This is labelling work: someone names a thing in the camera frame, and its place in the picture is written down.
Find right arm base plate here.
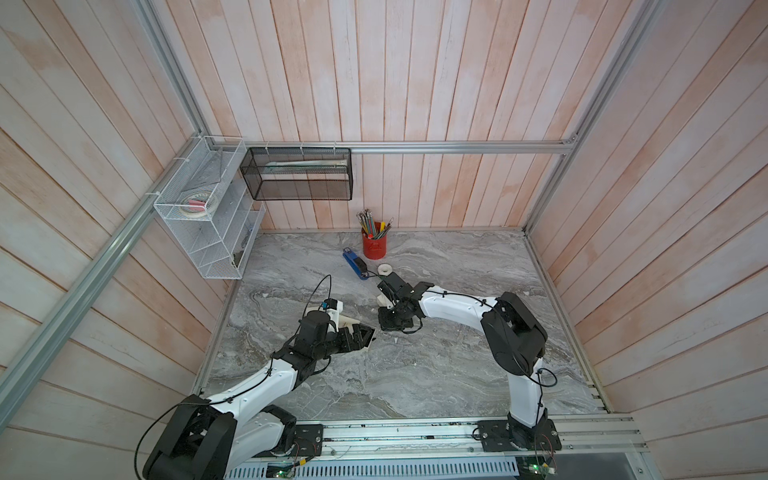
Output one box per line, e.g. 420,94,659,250
476,415,562,453

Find white wire wall shelf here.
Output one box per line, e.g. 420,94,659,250
154,136,265,280

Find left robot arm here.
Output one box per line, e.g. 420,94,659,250
133,307,375,479

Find green sticker roll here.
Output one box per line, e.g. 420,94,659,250
377,263,393,276

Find pens in cup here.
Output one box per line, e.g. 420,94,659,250
356,209,391,240

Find tape roll on shelf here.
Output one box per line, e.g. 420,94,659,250
178,191,218,219

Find black mesh wall basket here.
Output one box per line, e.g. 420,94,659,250
240,147,354,201

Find aluminium front rail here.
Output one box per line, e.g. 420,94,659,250
297,414,649,461

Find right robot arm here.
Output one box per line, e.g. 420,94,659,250
378,273,558,448

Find red pen holder cup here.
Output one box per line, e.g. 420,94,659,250
361,222,388,260

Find cream jewelry box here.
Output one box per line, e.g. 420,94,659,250
337,315,361,332

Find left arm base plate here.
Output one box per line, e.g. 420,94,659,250
256,424,324,459

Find blue stapler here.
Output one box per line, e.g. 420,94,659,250
342,247,369,280

